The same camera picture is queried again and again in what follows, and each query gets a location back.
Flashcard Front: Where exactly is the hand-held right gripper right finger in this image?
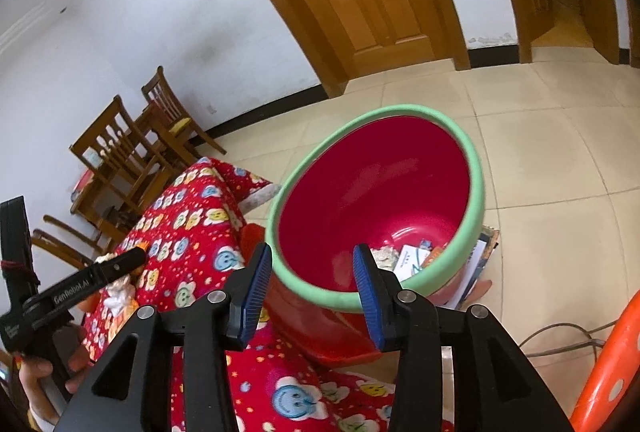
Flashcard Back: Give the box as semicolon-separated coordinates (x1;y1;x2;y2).
352;243;576;432

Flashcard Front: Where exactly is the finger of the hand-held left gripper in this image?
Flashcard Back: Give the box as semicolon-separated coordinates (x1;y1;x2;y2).
75;247;147;295

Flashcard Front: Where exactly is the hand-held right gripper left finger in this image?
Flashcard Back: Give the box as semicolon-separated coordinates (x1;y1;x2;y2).
52;242;273;432

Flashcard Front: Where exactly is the white and green packet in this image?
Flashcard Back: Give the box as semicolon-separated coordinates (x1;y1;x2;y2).
392;244;433;283

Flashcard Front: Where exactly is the red basin with green rim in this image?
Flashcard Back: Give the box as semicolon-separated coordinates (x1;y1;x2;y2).
265;104;486;353

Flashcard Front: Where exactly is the person's left hand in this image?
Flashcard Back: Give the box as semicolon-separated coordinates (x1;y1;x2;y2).
17;342;96;418

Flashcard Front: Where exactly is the wooden dining table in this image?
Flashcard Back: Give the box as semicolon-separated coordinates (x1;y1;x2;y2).
70;104;168;240

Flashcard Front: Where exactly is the red smiley flower tablecloth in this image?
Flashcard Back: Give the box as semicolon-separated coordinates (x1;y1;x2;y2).
80;157;456;432

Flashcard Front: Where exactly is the stack of papers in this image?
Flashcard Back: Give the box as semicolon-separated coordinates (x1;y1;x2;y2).
452;224;501;307

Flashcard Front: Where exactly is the wooden chair with yellow cushion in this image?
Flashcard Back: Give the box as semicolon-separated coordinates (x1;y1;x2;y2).
141;66;226;157

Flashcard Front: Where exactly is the orange plastic stool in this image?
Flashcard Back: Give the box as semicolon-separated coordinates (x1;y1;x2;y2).
570;289;640;432

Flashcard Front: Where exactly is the grey floor cable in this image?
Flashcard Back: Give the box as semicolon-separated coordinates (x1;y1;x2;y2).
517;319;621;360

